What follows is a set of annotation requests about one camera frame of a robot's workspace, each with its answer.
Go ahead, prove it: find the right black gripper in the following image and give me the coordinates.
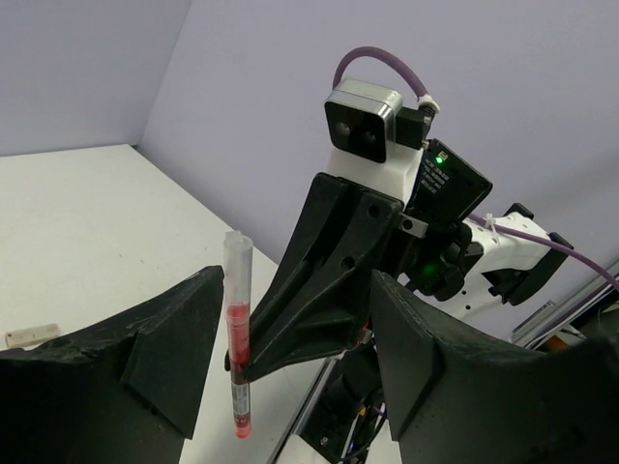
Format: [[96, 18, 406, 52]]
[[244, 139, 492, 382]]

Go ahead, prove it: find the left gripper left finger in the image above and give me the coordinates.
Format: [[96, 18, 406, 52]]
[[1, 266, 223, 463]]

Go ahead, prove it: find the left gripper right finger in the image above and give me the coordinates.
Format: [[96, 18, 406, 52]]
[[369, 272, 618, 463]]

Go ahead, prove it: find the red pen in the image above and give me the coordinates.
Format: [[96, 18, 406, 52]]
[[223, 231, 253, 439]]

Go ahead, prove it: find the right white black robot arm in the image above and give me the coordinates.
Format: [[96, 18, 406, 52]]
[[243, 139, 568, 381]]

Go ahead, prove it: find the beige eraser block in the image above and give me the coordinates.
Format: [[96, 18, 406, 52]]
[[5, 324, 61, 349]]

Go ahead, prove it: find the right aluminium table rail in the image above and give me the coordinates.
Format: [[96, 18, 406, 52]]
[[508, 276, 615, 349]]

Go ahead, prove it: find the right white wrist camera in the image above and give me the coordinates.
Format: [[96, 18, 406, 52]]
[[324, 78, 440, 202]]

